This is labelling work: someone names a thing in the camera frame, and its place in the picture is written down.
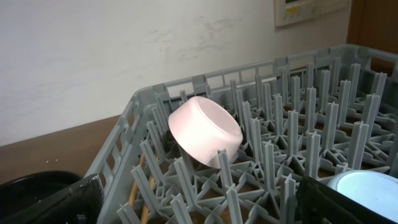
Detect blue cup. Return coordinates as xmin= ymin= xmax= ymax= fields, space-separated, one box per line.
xmin=328 ymin=170 xmax=397 ymax=222

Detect grey dishwasher rack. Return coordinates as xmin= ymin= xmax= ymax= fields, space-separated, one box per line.
xmin=88 ymin=45 xmax=397 ymax=223

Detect white wall panel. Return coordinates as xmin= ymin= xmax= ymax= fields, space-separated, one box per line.
xmin=274 ymin=0 xmax=349 ymax=27

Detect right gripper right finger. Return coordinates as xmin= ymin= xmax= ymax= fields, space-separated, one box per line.
xmin=296 ymin=177 xmax=394 ymax=224

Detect wooden chopstick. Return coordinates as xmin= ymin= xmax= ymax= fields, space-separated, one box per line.
xmin=129 ymin=154 xmax=146 ymax=207
xmin=141 ymin=174 xmax=156 ymax=224

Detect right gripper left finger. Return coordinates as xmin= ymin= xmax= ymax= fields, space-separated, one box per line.
xmin=1 ymin=174 xmax=104 ymax=224

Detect round black tray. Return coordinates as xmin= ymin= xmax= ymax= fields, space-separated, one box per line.
xmin=1 ymin=170 xmax=82 ymax=219

